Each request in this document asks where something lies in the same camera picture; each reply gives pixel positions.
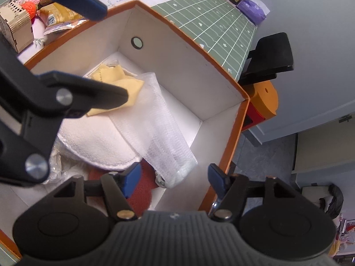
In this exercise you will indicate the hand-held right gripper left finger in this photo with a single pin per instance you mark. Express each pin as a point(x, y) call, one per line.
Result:
point(130, 180)

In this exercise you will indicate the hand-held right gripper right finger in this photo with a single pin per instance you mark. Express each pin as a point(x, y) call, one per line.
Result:
point(217, 178)

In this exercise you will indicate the red cloth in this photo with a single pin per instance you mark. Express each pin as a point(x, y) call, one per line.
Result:
point(144, 188)

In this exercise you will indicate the yellow cloth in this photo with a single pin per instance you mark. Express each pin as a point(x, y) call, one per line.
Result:
point(111, 74)

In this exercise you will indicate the white round cloth pad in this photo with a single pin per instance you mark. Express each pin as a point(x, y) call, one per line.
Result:
point(91, 144)

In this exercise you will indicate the white mesh cloth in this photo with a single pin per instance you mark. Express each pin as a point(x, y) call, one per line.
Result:
point(155, 133)

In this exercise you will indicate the clear plastic bag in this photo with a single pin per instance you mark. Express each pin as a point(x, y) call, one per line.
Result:
point(58, 158)

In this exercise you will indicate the orange cardboard box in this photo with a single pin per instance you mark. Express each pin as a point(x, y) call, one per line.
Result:
point(177, 69)

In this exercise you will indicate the yellow snack packet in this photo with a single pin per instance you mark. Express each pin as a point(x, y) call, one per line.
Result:
point(61, 13)

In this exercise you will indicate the orange knit item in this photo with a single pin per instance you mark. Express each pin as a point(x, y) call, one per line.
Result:
point(30, 9)

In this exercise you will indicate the perforated wooden box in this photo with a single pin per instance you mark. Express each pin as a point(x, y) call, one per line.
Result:
point(16, 27)

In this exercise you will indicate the orange round stool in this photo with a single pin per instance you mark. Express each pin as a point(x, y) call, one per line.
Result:
point(263, 99)

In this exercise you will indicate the cream cabinet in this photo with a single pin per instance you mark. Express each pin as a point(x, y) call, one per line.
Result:
point(310, 192)

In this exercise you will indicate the cream door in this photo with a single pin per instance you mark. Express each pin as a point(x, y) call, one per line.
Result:
point(324, 144)

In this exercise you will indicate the dark clothing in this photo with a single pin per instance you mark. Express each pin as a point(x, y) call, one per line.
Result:
point(334, 199)

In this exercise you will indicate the black chair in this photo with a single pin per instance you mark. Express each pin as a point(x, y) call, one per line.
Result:
point(273, 52)

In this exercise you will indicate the colourful printed papers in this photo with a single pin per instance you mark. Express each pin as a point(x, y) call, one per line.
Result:
point(344, 238)

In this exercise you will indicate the purple tissue pack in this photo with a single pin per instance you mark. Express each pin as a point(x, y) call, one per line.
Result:
point(253, 9)

